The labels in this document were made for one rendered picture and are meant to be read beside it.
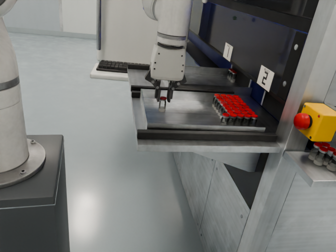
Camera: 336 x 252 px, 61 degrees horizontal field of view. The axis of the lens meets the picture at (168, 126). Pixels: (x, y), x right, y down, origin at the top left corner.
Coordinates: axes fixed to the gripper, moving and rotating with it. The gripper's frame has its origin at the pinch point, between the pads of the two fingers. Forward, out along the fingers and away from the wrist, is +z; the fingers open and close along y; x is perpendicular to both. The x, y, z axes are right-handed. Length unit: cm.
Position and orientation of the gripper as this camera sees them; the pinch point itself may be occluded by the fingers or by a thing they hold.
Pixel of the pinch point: (163, 94)
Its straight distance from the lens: 90.1
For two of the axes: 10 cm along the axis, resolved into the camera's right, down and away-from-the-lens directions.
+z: -1.3, 8.8, 4.5
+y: -9.8, -0.4, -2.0
